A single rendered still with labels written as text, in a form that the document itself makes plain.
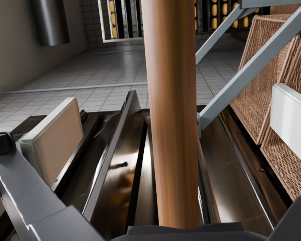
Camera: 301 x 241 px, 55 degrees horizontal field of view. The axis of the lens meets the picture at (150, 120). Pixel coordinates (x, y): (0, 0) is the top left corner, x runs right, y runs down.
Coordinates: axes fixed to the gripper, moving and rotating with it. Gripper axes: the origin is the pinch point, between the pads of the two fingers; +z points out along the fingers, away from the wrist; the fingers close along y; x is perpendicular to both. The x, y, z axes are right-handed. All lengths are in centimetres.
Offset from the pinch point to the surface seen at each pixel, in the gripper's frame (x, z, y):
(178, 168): -3.0, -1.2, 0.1
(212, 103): -11.0, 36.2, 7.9
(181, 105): 1.1, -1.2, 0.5
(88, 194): -37, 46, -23
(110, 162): -37, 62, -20
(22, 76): -43, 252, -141
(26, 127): -51, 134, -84
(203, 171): -14.6, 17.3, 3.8
